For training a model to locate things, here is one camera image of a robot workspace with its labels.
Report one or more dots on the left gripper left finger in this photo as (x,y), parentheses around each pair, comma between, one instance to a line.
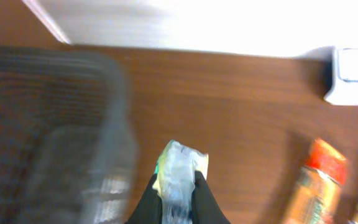
(149,208)

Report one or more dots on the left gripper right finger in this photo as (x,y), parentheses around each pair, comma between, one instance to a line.
(205,209)

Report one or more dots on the green tissue pack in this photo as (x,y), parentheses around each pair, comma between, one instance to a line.
(175,182)

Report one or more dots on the orange spaghetti pack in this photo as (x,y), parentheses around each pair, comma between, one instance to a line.
(319,187)

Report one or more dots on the grey plastic mesh basket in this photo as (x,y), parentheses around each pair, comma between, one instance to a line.
(67,151)

